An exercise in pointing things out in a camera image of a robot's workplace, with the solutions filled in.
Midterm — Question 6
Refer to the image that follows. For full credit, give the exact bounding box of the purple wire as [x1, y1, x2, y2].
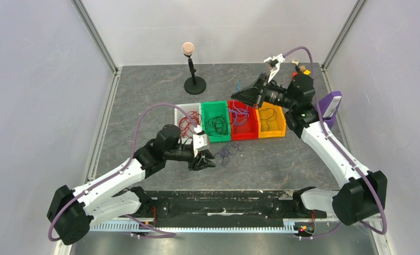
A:
[214, 141, 244, 167]
[230, 107, 250, 128]

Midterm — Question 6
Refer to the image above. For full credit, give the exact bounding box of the red wire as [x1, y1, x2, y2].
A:
[179, 110, 202, 138]

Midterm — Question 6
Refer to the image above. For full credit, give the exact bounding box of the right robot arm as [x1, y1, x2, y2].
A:
[231, 73, 388, 225]

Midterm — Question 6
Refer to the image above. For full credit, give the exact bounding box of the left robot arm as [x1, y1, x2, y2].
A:
[47, 124, 216, 245]

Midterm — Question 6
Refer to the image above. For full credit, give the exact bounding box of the red plastic bin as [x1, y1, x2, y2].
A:
[228, 100, 258, 140]

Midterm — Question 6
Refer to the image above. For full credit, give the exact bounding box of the white transparent plastic bin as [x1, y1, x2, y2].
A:
[174, 103, 203, 143]

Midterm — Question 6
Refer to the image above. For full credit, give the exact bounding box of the orange plastic bin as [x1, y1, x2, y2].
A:
[256, 103, 287, 139]

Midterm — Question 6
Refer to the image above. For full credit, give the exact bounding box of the green plastic bin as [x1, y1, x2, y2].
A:
[201, 101, 231, 143]

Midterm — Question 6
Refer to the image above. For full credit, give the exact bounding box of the black microphone stand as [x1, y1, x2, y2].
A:
[182, 42, 206, 95]

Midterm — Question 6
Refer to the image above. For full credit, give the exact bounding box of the purple metronome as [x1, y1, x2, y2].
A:
[318, 91, 342, 129]

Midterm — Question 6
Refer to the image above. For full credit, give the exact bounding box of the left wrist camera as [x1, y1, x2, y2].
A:
[192, 125, 210, 157]

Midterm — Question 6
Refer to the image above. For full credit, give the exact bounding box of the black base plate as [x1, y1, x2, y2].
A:
[132, 190, 327, 228]

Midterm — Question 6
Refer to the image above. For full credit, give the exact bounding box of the white cable duct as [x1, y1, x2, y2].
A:
[90, 219, 298, 234]

